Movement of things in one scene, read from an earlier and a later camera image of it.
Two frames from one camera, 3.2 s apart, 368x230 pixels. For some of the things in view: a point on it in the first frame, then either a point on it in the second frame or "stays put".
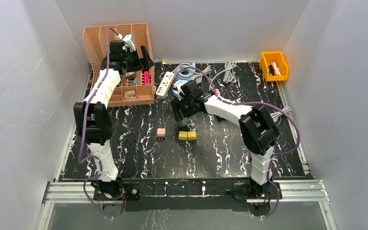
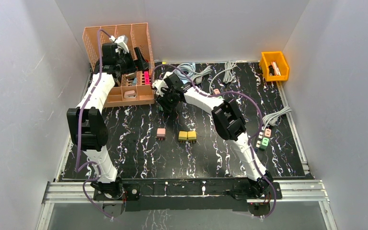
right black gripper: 178,103 → 162,100
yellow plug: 182,135 stays put
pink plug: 161,133 stays put
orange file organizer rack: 135,87 stays put
